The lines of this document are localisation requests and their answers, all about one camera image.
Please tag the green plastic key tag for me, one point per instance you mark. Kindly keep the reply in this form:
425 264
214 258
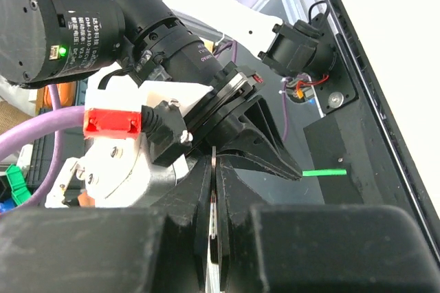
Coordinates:
324 172

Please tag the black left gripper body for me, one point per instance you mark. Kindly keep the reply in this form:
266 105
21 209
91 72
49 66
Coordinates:
233 82

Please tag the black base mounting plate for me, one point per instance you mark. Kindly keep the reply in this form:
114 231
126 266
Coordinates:
362 136

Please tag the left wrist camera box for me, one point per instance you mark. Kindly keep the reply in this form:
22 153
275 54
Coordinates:
118 172

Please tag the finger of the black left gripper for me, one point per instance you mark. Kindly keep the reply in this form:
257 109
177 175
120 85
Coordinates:
246 135

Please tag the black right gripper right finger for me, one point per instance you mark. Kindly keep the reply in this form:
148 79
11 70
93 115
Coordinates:
316 248

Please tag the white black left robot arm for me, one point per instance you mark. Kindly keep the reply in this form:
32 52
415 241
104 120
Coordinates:
59 41

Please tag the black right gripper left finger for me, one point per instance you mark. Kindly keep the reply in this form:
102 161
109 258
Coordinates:
160 248

